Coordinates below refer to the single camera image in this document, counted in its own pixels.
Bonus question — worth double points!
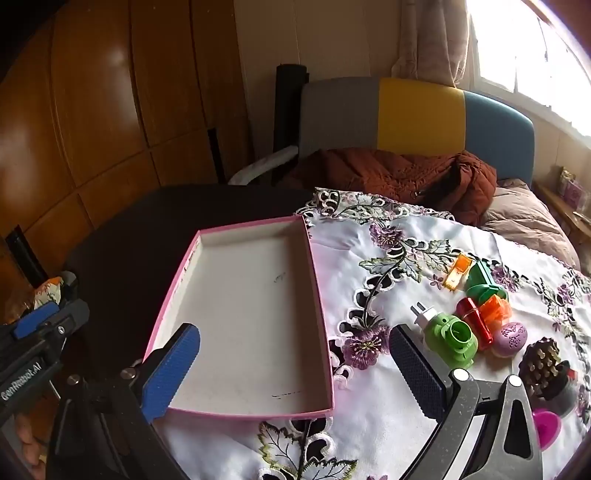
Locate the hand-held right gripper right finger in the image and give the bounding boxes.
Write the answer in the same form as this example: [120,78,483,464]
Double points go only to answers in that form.
[389,324,543,480]

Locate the green plug-in device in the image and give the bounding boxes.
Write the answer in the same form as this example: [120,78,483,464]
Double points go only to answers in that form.
[411,302,478,370]

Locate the red metal cylinder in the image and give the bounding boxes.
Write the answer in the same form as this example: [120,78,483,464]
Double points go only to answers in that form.
[456,298,494,352]

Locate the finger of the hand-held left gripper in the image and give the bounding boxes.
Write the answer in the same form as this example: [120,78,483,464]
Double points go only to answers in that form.
[11,299,90,344]

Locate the purple patterned egg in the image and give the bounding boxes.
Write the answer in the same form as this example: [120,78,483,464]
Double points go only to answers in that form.
[491,323,527,360]

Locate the rust brown quilted jacket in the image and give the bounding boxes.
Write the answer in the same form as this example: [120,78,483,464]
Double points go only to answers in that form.
[284,148,498,226]

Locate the bright window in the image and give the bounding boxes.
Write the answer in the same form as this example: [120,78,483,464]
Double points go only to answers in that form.
[466,0,591,153]

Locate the orange yellow plastic clip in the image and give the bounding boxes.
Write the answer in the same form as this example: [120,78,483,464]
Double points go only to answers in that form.
[444,255,472,291]

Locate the white floral embroidered tablecloth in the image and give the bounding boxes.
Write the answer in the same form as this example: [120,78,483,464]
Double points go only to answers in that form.
[152,187,591,480]

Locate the purple gift box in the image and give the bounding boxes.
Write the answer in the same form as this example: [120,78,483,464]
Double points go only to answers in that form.
[556,168,588,208]

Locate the orange linked plastic cubes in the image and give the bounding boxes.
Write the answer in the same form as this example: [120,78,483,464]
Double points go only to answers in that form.
[480,295,511,330]

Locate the beige pink duvet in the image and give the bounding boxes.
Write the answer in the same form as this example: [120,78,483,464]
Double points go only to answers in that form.
[480,178,581,271]

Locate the person's left hand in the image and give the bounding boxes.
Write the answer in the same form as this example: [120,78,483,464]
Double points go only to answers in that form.
[8,412,48,468]

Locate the brown wooden wardrobe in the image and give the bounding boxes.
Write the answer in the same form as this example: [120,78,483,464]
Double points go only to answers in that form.
[0,0,252,296]

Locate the pink shallow cardboard box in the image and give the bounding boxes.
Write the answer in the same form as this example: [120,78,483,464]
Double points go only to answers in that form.
[143,216,334,420]

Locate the beige patterned curtain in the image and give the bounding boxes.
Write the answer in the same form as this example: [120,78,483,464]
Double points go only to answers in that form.
[392,0,481,88]

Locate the crumpled snack bag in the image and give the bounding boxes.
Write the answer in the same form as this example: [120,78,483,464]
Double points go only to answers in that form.
[33,276,64,311]

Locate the brown pin massage brush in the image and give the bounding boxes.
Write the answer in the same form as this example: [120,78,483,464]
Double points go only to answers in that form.
[518,338,574,401]

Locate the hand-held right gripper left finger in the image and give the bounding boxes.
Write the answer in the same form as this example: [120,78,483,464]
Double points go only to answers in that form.
[46,322,201,480]

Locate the magenta round plastic piece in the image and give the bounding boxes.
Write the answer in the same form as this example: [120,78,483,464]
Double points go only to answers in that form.
[531,410,563,450]

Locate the green plastic stamp toy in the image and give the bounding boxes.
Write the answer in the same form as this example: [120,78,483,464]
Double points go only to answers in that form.
[464,261,509,303]

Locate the wooden side desk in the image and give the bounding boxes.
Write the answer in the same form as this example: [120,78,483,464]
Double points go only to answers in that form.
[536,180,591,259]

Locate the white chair armrest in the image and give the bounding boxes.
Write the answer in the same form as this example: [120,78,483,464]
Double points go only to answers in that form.
[228,145,298,185]

